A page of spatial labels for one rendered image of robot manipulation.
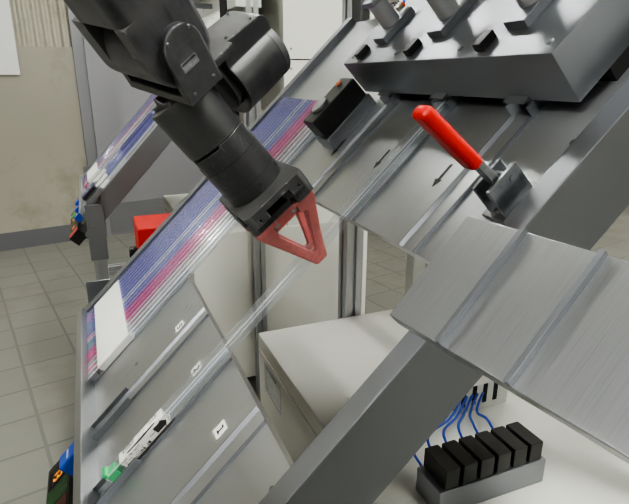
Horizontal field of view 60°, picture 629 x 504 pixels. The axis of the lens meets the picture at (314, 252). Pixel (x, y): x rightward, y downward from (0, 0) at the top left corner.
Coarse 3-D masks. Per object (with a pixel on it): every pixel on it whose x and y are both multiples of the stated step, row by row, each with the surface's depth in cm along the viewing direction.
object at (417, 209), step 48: (336, 48) 95; (384, 144) 60; (432, 144) 53; (480, 144) 47; (528, 144) 43; (336, 192) 60; (384, 192) 53; (432, 192) 48; (384, 240) 49; (432, 240) 43
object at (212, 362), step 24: (408, 144) 54; (384, 168) 54; (360, 192) 54; (336, 216) 54; (288, 288) 53; (264, 312) 53; (240, 336) 53; (216, 360) 53; (192, 384) 52; (168, 408) 52
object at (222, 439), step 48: (192, 288) 71; (144, 336) 72; (192, 336) 62; (96, 384) 73; (144, 384) 62; (240, 384) 49; (96, 432) 61; (192, 432) 49; (240, 432) 45; (144, 480) 50; (192, 480) 44; (240, 480) 41
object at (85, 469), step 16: (80, 320) 89; (80, 336) 83; (80, 352) 78; (80, 368) 74; (80, 384) 70; (80, 400) 67; (80, 416) 64; (80, 432) 61; (80, 448) 58; (96, 448) 60; (80, 464) 56; (96, 464) 58; (80, 480) 53; (96, 480) 55; (80, 496) 51; (96, 496) 53
